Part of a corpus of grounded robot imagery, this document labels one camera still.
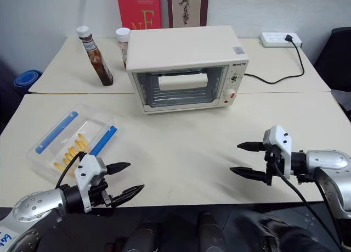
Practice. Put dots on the dark rounded shape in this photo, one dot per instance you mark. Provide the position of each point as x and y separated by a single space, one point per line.
211 232
142 238
290 237

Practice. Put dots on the yellow french fry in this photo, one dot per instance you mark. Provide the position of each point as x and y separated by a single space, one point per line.
79 145
67 155
59 165
73 151
83 138
65 161

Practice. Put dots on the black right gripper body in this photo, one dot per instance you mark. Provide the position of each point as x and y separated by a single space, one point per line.
272 158

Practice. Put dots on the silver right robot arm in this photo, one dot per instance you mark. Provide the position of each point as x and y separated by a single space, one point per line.
329 164

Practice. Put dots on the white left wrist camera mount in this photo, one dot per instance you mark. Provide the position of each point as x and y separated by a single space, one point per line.
87 169

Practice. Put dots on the glass oven door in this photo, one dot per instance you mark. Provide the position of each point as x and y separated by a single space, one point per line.
189 97

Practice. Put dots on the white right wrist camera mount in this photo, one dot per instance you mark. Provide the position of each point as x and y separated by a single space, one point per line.
279 139

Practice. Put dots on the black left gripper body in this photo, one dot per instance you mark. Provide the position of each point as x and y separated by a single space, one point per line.
98 195

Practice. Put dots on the spice jar white cap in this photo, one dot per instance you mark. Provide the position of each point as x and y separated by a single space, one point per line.
123 43

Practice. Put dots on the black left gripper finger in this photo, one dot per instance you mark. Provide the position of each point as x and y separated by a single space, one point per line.
118 167
127 194

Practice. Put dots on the brown sauce bottle white cap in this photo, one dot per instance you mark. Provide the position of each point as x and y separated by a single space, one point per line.
100 65

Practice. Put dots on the black chair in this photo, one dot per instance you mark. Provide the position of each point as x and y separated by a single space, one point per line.
336 60

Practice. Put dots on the clear container with fries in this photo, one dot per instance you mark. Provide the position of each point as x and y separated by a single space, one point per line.
82 120

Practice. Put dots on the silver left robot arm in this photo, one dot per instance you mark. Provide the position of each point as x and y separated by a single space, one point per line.
33 208

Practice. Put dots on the white power strip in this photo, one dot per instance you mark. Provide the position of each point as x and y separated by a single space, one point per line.
274 39

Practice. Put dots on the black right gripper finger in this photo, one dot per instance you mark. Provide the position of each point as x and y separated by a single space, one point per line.
251 173
253 146

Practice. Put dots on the printed label sticker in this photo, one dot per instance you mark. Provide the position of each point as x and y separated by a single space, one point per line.
238 50

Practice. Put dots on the white timer control knob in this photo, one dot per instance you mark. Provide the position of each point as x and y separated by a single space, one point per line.
234 79

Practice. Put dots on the cream toaster oven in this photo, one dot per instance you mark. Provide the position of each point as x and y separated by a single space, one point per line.
181 46

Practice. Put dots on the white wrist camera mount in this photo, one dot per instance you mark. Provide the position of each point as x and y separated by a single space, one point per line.
279 139
87 169

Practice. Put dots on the red furniture book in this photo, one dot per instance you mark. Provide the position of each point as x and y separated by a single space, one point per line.
140 7

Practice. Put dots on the dark framed botanical picture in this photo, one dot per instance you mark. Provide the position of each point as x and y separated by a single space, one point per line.
186 7

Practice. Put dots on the blue container clip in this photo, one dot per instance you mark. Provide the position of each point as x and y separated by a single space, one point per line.
56 132
104 140

